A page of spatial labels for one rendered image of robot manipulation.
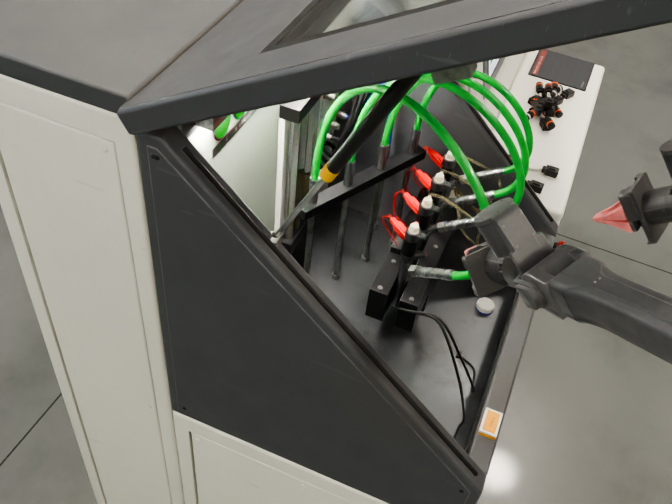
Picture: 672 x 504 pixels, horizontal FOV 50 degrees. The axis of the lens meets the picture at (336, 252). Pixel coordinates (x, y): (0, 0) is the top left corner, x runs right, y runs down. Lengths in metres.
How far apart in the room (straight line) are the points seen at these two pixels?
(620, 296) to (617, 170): 2.82
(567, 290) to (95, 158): 0.63
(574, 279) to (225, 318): 0.53
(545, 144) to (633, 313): 1.12
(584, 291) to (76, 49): 0.70
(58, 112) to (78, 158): 0.07
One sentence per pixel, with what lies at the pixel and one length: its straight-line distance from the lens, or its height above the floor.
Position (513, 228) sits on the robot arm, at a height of 1.41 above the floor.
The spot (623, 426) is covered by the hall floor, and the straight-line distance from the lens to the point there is 2.63.
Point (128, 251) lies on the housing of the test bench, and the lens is 1.14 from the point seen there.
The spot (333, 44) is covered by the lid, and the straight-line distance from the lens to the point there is 0.77.
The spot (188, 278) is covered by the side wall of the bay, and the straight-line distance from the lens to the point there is 1.10.
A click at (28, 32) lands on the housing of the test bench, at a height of 1.50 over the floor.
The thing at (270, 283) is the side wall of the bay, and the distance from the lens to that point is 1.01.
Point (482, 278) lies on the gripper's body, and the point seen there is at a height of 1.27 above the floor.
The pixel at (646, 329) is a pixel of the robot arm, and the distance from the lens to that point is 0.78.
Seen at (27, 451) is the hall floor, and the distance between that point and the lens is 2.40.
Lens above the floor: 2.02
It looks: 46 degrees down
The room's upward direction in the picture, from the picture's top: 7 degrees clockwise
